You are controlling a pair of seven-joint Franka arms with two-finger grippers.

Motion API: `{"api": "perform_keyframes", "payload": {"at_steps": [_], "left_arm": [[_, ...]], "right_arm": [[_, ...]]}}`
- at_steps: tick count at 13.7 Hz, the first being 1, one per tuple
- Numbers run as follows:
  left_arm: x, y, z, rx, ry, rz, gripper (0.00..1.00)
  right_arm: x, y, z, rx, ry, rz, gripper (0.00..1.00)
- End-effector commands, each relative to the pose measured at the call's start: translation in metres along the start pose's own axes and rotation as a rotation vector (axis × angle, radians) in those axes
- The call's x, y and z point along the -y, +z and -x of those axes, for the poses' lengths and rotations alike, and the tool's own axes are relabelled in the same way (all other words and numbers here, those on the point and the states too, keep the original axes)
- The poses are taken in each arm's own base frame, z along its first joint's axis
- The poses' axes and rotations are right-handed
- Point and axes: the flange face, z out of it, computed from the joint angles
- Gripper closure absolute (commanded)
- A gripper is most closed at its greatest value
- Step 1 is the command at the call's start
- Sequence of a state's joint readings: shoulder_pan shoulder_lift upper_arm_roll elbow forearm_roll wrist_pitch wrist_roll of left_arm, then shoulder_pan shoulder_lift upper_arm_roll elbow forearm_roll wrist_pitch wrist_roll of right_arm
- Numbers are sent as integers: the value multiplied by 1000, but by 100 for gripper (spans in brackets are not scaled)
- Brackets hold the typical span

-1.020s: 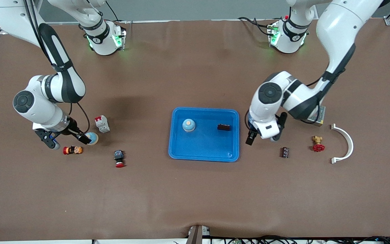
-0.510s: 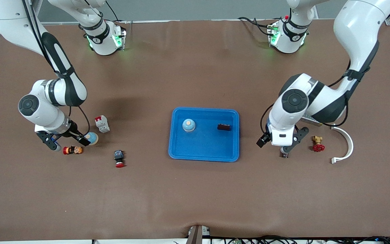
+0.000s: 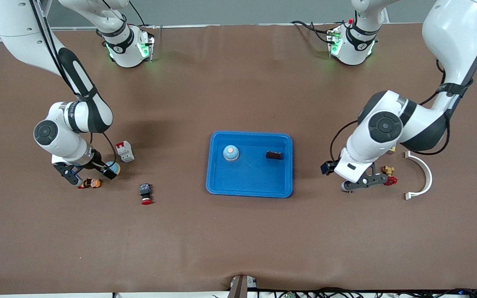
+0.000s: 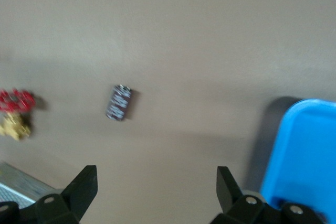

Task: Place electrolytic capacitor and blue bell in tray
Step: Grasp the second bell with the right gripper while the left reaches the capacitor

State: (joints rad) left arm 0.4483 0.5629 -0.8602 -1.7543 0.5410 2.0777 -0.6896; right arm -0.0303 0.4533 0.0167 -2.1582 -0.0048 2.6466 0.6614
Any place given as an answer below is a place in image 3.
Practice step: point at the blue desk bell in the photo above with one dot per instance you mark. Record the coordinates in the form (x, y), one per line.
(115, 167)
(231, 153)

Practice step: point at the brass valve red handwheel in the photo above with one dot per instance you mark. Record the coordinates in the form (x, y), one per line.
(391, 181)

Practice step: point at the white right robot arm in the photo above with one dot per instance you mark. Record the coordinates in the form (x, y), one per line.
(15, 33)

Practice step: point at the table cover mat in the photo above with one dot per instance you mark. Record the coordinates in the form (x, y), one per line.
(238, 240)

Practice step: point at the white curved plastic bracket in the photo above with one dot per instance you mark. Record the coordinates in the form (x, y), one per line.
(428, 174)

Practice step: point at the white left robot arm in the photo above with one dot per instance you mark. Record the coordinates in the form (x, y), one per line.
(449, 33)

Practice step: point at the brown electrolytic capacitor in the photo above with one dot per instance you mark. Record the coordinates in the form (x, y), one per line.
(273, 155)

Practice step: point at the red mushroom pushbutton switch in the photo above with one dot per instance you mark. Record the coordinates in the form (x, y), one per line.
(145, 190)

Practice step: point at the white red circuit breaker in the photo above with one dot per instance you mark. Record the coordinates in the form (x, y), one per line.
(125, 151)

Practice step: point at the blue plastic tray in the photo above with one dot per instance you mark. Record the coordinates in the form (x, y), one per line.
(249, 178)

